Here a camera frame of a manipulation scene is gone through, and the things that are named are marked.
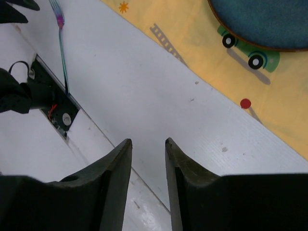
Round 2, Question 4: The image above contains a yellow vehicle-print cloth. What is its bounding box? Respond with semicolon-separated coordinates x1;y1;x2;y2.
105;0;308;157

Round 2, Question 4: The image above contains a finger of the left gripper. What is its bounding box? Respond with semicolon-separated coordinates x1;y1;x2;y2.
14;0;40;10
0;3;28;24

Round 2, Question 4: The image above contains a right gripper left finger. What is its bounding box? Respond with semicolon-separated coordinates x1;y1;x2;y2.
0;139;132;231

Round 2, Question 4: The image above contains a dark teal ceramic plate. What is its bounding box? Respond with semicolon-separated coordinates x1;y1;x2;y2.
208;0;308;51

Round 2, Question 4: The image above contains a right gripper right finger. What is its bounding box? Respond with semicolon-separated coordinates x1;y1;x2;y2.
165;138;308;231

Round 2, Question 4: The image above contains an iridescent metal fork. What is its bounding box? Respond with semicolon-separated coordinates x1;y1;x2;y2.
49;0;69;96

